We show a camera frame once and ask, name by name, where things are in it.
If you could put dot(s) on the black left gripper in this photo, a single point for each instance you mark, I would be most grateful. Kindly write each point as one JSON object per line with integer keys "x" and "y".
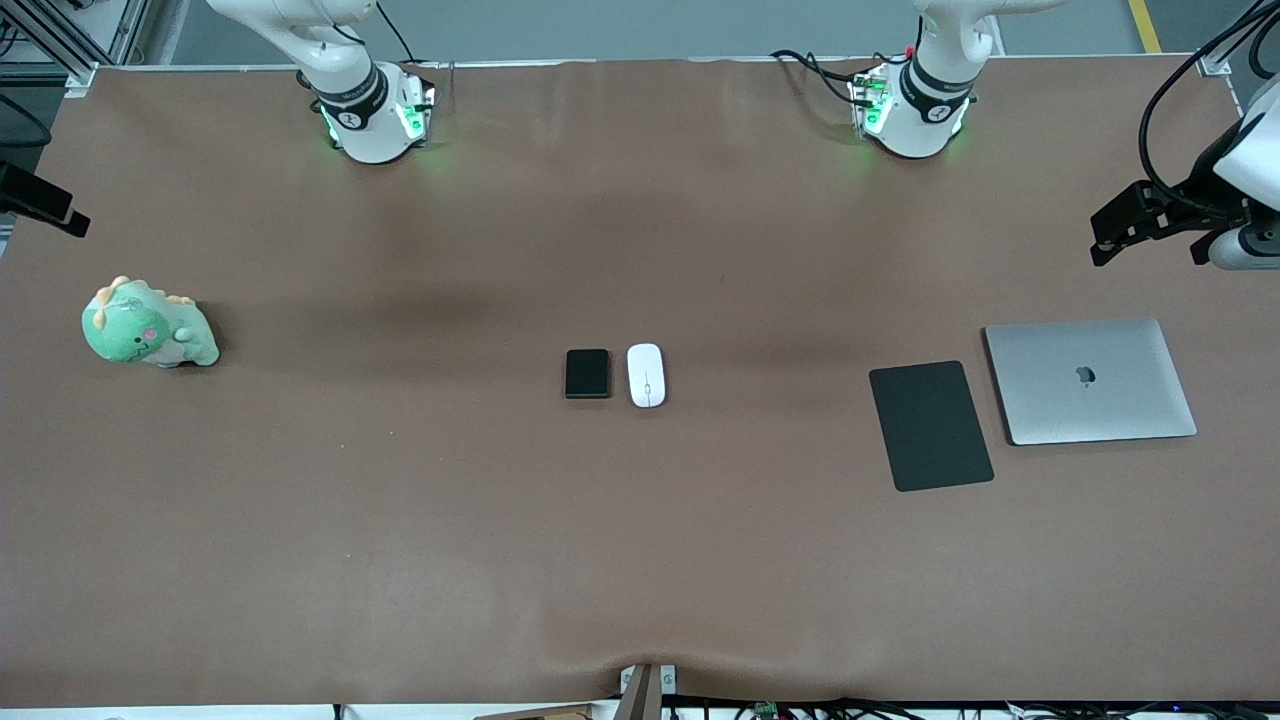
{"x": 1197, "y": 193}

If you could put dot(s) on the white computer mouse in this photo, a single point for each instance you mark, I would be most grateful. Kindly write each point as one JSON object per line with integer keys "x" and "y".
{"x": 646, "y": 375}

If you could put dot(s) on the black phone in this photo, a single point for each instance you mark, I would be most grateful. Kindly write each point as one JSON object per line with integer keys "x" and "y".
{"x": 587, "y": 373}

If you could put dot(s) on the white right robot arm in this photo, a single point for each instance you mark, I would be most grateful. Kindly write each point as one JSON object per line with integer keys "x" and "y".
{"x": 365, "y": 110}

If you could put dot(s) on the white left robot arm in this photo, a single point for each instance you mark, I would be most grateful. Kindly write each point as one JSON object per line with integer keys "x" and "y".
{"x": 915, "y": 120}

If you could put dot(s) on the black mouse pad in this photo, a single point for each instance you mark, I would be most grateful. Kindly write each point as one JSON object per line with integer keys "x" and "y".
{"x": 930, "y": 425}

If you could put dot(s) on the green dinosaur plush toy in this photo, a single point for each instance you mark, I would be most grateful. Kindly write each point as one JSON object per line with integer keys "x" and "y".
{"x": 140, "y": 330}

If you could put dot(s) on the silver laptop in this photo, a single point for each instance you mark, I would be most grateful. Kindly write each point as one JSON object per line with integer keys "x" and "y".
{"x": 1090, "y": 385}

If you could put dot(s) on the brown table mat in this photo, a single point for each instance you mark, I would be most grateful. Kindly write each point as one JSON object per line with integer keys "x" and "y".
{"x": 640, "y": 560}

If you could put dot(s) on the aluminium frame post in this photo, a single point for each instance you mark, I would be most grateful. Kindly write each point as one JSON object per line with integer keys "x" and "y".
{"x": 70, "y": 45}
{"x": 1228, "y": 45}

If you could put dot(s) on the metal table clamp bracket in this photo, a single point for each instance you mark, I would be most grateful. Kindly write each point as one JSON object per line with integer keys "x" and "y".
{"x": 645, "y": 690}

